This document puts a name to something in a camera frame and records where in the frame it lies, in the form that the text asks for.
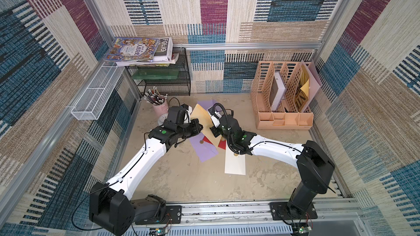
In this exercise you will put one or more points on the white envelope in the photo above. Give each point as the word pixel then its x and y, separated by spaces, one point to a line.
pixel 234 163

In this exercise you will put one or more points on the white round clock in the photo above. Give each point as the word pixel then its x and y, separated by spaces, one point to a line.
pixel 161 119

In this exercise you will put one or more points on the pink pen cup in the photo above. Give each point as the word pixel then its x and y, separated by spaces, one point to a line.
pixel 161 109

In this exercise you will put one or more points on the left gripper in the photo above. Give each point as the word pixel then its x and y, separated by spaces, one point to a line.
pixel 195 130

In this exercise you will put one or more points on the white wire basket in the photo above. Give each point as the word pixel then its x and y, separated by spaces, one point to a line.
pixel 96 95

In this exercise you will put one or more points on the cream envelope with seal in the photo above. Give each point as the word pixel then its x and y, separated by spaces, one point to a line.
pixel 205 120

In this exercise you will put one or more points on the colourful picture book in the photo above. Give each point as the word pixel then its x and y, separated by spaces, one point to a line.
pixel 132 49

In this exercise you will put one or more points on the red envelope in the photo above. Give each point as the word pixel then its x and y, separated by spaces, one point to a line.
pixel 221 145

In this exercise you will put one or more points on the yellow paper sheet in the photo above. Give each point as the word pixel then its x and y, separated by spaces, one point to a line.
pixel 304 87

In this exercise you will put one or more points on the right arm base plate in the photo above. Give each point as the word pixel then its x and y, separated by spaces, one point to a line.
pixel 281 211

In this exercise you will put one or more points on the black wire shelf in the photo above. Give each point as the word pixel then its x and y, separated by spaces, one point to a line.
pixel 173 87

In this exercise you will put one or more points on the pens in cup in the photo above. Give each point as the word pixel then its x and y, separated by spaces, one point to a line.
pixel 154 97

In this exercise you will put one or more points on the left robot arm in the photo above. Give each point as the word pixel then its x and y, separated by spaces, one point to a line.
pixel 111 204

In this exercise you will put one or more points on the Folio book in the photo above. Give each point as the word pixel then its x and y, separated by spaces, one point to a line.
pixel 163 56

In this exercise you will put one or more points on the brown wanted poster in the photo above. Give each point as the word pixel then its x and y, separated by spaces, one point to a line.
pixel 299 99

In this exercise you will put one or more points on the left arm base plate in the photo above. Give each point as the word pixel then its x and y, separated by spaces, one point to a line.
pixel 169 215

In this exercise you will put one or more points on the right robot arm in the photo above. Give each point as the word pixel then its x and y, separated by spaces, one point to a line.
pixel 314 166

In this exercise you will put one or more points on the green folder on shelf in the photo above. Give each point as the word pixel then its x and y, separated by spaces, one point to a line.
pixel 156 74

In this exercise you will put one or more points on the white box in organizer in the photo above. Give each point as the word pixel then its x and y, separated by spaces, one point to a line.
pixel 277 91

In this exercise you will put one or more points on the lilac envelope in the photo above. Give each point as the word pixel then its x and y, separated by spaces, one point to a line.
pixel 207 104
pixel 204 149

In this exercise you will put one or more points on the pink folder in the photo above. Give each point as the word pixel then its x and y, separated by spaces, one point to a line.
pixel 314 83

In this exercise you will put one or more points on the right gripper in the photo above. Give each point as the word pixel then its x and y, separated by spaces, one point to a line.
pixel 217 131

